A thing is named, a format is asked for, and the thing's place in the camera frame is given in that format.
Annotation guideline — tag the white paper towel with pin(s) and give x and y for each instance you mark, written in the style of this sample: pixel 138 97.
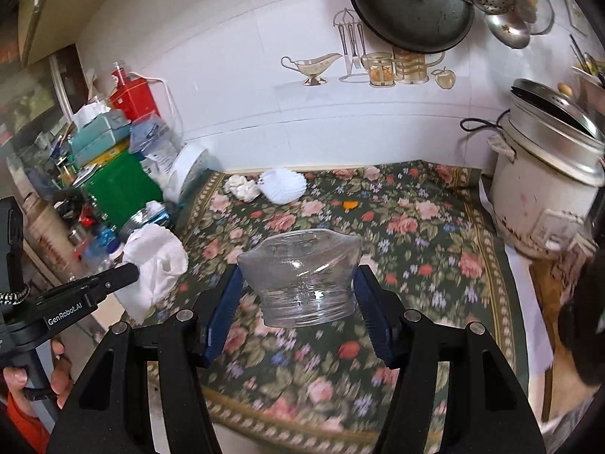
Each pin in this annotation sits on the white paper towel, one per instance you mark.
pixel 161 260

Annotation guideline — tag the white tissue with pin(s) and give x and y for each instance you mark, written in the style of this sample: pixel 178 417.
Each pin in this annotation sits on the white tissue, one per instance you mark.
pixel 242 188

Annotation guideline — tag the white foam fruit net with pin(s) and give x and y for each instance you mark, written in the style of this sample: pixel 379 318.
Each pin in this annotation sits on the white foam fruit net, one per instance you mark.
pixel 281 185

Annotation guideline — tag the left hand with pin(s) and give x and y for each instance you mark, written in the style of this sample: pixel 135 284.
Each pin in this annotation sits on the left hand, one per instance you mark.
pixel 40 389

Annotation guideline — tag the black hanging wok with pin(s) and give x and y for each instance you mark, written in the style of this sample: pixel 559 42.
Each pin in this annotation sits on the black hanging wok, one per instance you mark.
pixel 420 26

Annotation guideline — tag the small orange peel piece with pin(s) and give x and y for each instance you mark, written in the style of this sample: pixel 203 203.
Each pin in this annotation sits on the small orange peel piece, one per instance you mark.
pixel 350 205

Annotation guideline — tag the blue white plastic bag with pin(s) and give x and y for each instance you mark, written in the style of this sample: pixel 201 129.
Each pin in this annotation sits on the blue white plastic bag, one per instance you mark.
pixel 150 139

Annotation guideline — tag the white round tin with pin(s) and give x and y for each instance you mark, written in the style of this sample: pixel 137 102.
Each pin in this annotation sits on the white round tin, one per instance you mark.
pixel 188 165

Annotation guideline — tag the green box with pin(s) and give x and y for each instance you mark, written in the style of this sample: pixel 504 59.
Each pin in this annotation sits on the green box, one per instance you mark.
pixel 121 188

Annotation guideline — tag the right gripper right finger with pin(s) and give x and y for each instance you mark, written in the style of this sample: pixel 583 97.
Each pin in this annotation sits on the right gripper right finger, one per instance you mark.
pixel 486 411

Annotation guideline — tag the teal tissue box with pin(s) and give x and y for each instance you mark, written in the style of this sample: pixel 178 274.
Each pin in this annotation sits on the teal tissue box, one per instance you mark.
pixel 98 136

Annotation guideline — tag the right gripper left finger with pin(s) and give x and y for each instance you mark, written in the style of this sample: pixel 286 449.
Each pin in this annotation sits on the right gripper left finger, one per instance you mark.
pixel 108 408

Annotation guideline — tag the red tin box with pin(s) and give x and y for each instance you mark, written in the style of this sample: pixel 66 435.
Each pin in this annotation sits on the red tin box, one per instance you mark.
pixel 132 94

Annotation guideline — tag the floral table mat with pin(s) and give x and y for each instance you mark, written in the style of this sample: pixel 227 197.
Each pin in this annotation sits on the floral table mat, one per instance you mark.
pixel 319 389

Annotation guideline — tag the white rice cooker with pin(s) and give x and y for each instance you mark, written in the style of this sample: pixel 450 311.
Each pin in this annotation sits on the white rice cooker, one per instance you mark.
pixel 548 172

